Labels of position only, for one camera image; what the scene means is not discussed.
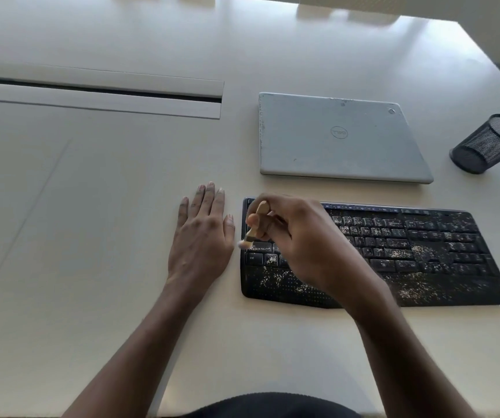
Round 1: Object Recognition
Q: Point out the silver laptop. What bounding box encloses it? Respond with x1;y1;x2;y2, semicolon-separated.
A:
258;92;434;185

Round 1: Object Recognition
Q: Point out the person's black clothing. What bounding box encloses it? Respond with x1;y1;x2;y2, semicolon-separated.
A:
180;391;364;418

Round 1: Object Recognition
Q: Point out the black keyboard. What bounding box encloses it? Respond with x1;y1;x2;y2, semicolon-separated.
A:
240;197;500;309

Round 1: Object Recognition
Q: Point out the grey desk cable slot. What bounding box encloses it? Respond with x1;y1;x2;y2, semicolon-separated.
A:
0;63;225;120

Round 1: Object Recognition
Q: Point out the small wooden brush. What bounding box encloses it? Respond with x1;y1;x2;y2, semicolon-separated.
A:
237;200;271;251

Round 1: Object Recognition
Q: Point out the cream perforated chair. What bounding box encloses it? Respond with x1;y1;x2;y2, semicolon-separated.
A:
298;0;412;16

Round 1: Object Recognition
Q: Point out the person's right forearm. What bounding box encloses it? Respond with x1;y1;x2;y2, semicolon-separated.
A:
345;287;481;418

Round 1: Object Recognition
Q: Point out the black mesh pen holder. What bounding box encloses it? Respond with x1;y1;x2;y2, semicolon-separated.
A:
449;113;500;175

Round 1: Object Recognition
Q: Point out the person's left hand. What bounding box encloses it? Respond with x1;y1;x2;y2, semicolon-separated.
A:
167;181;236;286

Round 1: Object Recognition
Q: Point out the person's left forearm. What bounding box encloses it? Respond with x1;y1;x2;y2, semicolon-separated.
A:
63;273;207;418

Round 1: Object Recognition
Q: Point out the person's right hand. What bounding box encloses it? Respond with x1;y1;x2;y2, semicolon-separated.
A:
247;194;388;318

